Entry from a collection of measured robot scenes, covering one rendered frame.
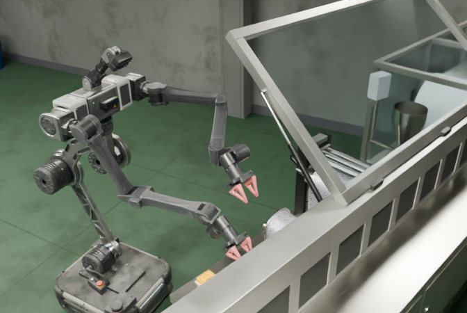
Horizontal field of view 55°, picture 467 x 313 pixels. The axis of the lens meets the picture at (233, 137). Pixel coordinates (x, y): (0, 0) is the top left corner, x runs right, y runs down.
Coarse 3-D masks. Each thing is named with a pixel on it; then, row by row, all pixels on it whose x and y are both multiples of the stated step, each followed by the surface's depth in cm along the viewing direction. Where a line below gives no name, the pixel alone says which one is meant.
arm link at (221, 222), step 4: (220, 216) 184; (224, 216) 184; (216, 220) 182; (220, 220) 182; (224, 220) 182; (228, 220) 184; (216, 224) 182; (220, 224) 181; (224, 224) 181; (228, 224) 182; (216, 228) 186; (220, 228) 181; (224, 228) 182; (228, 228) 182; (220, 232) 184
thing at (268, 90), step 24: (360, 0) 157; (432, 0) 183; (264, 24) 128; (288, 24) 134; (456, 24) 181; (240, 48) 119; (264, 72) 119; (264, 96) 118; (288, 120) 116; (456, 120) 149; (288, 144) 116; (312, 144) 115; (384, 168) 122; (336, 192) 112; (360, 192) 114
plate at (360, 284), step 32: (448, 192) 152; (416, 224) 137; (448, 224) 137; (384, 256) 126; (416, 256) 125; (448, 256) 125; (352, 288) 116; (384, 288) 115; (416, 288) 115; (448, 288) 138
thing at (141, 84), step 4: (140, 76) 236; (144, 76) 236; (136, 80) 231; (140, 80) 234; (144, 80) 237; (136, 84) 232; (140, 84) 232; (144, 84) 232; (148, 84) 232; (136, 88) 232; (140, 88) 231; (144, 88) 231; (136, 92) 233; (140, 92) 232; (144, 92) 231; (136, 96) 234; (140, 96) 235; (144, 96) 234; (148, 96) 232; (136, 100) 235
